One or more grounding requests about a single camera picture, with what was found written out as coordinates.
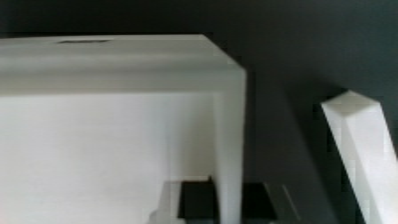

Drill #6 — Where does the white U-shaped table fence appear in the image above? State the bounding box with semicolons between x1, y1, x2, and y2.
322;91;398;224

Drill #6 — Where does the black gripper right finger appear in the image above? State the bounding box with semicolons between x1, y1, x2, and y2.
240;181;309;224

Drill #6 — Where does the white drawer with knob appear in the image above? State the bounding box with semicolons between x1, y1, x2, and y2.
0;35;245;224

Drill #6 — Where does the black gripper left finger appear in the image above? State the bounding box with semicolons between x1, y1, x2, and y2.
149;176;222;224

